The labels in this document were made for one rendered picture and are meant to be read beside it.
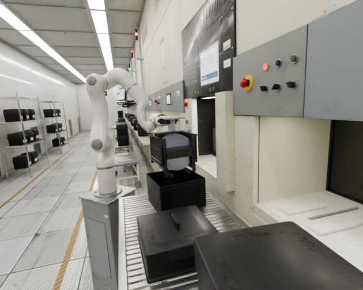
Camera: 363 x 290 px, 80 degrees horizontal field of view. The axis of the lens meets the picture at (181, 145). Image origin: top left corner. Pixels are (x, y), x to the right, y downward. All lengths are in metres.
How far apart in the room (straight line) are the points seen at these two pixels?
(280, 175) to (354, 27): 0.68
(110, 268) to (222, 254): 1.29
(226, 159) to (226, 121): 0.20
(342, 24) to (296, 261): 0.57
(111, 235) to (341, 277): 1.30
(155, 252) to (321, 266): 0.48
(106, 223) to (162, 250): 0.80
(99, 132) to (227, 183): 0.85
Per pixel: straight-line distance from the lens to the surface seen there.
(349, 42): 0.71
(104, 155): 1.58
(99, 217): 1.60
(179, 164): 1.21
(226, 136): 1.14
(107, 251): 1.69
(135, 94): 1.44
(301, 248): 0.60
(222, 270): 0.51
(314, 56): 0.77
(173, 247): 0.83
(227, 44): 1.23
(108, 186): 1.58
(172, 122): 1.22
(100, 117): 1.50
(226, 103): 1.13
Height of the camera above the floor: 1.34
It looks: 10 degrees down
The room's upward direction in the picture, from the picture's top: 3 degrees counter-clockwise
